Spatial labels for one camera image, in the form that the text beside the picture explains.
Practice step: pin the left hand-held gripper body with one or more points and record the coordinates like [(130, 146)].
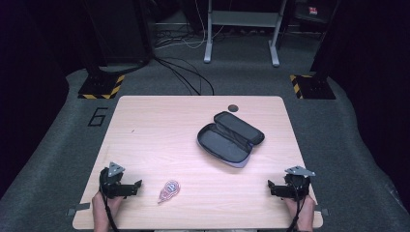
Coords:
[(111, 185)]

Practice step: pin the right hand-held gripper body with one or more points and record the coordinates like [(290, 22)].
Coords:
[(298, 183)]

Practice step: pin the person's left hand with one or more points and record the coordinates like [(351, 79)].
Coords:
[(106, 206)]

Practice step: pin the person's right hand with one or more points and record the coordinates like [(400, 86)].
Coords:
[(304, 211)]

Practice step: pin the pink correction tape dispenser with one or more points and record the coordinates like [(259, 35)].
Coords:
[(169, 190)]

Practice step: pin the open black pencil case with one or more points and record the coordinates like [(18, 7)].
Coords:
[(230, 138)]

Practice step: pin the round dark table grommet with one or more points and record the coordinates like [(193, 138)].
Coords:
[(232, 108)]

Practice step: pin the black stand base hazard tape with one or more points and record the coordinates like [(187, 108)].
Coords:
[(100, 87), (314, 87)]

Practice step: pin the black cabinet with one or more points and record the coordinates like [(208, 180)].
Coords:
[(119, 30)]

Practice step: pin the dark box with red label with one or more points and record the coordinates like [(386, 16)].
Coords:
[(308, 11)]

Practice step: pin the grey table edge bracket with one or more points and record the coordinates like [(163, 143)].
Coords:
[(323, 212), (79, 208)]

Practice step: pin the white metal desk frame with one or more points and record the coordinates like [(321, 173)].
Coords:
[(245, 19)]

